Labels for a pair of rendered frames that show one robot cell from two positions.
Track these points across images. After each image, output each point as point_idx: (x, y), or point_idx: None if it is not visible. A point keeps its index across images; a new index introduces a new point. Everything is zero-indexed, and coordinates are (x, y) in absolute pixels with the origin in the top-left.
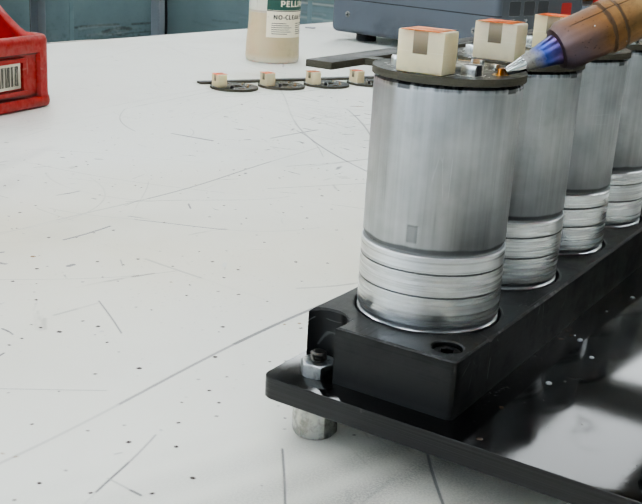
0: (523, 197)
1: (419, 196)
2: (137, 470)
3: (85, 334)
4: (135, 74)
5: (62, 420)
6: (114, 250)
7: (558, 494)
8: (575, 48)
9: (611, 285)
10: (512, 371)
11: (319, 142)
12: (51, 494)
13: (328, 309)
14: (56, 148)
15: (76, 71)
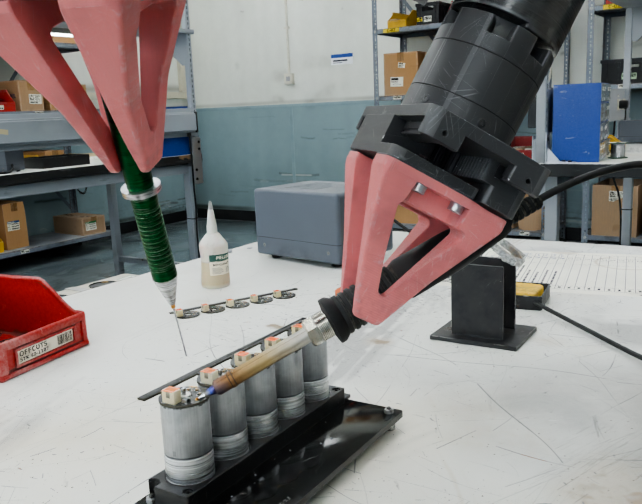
0: (224, 428)
1: (174, 442)
2: None
3: (81, 487)
4: (138, 310)
5: None
6: (101, 441)
7: None
8: (218, 390)
9: (283, 445)
10: (222, 492)
11: (216, 355)
12: None
13: (155, 478)
14: (87, 377)
15: (107, 311)
